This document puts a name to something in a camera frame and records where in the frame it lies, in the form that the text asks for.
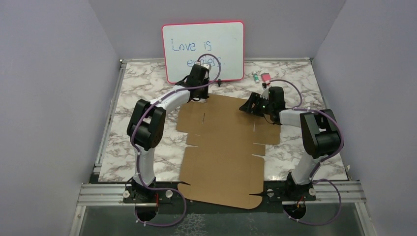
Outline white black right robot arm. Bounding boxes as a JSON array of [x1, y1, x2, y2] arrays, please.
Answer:
[[239, 87, 343, 200]]

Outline pink eraser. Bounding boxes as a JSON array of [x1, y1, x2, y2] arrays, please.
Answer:
[[261, 73, 271, 84]]

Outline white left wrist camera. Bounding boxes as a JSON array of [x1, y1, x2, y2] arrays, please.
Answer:
[[201, 63, 211, 72]]

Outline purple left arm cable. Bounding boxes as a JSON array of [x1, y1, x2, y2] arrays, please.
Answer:
[[130, 54, 222, 227]]

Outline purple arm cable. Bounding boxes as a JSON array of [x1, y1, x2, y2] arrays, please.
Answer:
[[130, 54, 222, 227], [267, 79, 344, 226]]

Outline green white marker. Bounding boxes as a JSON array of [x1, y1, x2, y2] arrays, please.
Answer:
[[253, 74, 260, 84]]

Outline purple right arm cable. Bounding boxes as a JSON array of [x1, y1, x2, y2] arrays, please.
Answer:
[[267, 79, 344, 226]]

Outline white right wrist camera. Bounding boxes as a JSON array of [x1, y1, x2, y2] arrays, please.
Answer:
[[260, 83, 270, 100]]

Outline brown cardboard box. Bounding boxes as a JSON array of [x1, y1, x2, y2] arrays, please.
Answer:
[[176, 93, 281, 210]]

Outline pink framed whiteboard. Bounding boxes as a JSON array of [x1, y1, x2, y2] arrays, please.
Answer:
[[162, 21, 245, 84]]

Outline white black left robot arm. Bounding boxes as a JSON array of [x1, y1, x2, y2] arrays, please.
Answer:
[[127, 62, 211, 202]]

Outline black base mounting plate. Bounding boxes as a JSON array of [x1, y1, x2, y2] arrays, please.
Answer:
[[87, 178, 316, 215]]

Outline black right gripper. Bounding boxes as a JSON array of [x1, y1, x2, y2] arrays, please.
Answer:
[[238, 92, 273, 117]]

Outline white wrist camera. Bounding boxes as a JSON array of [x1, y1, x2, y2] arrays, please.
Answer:
[[201, 63, 211, 72], [260, 83, 270, 100]]

